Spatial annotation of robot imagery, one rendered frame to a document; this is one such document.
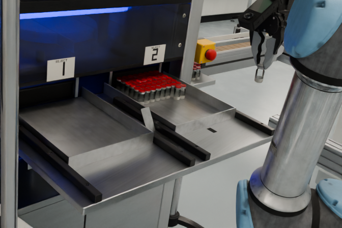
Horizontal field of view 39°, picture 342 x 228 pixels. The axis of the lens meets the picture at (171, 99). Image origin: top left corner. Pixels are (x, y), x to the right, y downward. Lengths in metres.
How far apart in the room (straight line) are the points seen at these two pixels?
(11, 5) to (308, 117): 0.46
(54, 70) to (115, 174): 0.36
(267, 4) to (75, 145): 0.59
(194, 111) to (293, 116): 0.77
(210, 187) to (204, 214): 0.26
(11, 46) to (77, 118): 0.76
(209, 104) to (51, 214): 0.61
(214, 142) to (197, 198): 1.36
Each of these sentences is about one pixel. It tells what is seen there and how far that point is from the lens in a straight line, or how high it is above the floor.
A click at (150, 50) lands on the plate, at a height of 1.04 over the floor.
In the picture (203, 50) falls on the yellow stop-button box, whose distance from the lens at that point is 1.71.
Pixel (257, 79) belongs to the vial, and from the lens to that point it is 1.28.
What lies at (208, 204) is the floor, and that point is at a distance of 2.67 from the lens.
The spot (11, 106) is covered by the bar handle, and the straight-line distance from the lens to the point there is 0.70.
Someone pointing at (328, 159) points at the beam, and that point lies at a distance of 2.34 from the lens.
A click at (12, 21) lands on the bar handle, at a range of 0.66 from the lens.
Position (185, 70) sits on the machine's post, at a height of 0.94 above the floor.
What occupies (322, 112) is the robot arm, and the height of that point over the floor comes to 1.22.
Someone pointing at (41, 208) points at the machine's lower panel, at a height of 0.57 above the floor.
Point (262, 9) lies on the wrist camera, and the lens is 1.17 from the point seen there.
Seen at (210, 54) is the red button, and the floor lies 1.00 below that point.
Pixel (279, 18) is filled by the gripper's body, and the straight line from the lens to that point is 1.20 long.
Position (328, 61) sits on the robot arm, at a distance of 0.72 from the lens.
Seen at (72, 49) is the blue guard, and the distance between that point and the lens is 1.36.
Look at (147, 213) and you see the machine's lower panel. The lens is 1.90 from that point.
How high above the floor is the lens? 1.50
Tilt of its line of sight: 23 degrees down
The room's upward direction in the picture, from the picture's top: 8 degrees clockwise
